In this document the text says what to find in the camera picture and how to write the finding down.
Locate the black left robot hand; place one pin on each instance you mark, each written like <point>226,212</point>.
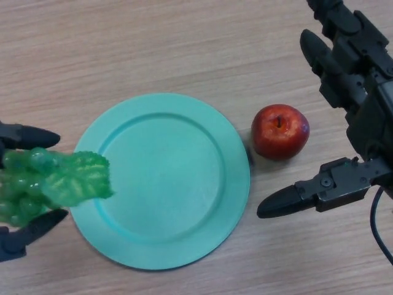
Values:
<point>27,136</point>

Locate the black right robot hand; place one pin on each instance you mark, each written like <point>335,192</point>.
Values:
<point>371,123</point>

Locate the green grape bunch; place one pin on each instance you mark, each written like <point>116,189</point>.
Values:
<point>70,181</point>

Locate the green round plate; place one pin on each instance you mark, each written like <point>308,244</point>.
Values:
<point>165,184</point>

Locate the red apple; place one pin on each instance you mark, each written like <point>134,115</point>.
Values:
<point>277,135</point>

